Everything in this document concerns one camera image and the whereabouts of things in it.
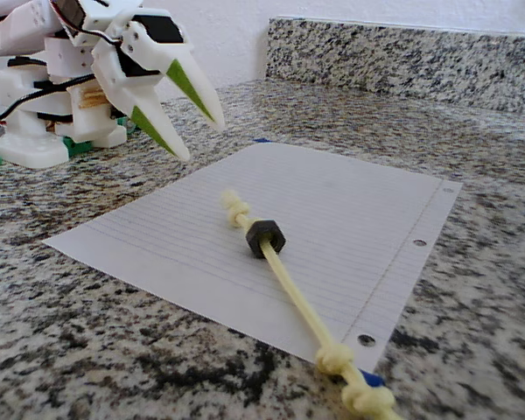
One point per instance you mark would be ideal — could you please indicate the blue tape piece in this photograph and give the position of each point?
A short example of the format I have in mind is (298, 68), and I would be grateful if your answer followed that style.
(373, 379)
(261, 141)

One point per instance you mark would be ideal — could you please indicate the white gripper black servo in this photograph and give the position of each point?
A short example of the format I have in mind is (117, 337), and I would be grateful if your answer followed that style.
(136, 66)

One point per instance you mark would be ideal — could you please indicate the lined notebook paper sheet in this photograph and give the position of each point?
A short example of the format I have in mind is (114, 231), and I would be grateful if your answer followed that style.
(157, 227)

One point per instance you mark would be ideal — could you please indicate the granite backsplash ledge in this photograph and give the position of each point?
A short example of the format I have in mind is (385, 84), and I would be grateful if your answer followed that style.
(398, 61)

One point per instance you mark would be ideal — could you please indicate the white printed robot arm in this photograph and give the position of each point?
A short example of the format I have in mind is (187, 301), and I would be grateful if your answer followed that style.
(26, 26)

